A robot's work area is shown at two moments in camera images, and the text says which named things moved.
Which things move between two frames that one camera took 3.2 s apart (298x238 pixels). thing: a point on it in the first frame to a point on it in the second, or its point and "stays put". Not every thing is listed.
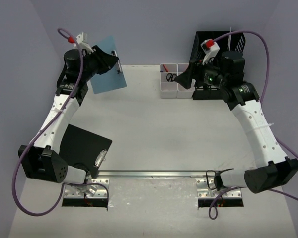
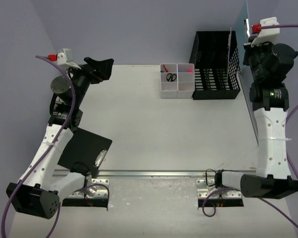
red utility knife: x=166 y=70 stays put
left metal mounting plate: x=90 y=191 stays put
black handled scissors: x=170 y=78 stays put
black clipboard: x=79 y=146 stays put
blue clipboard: x=113 y=78 to x=241 y=32
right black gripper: x=195 y=71 to x=250 y=51
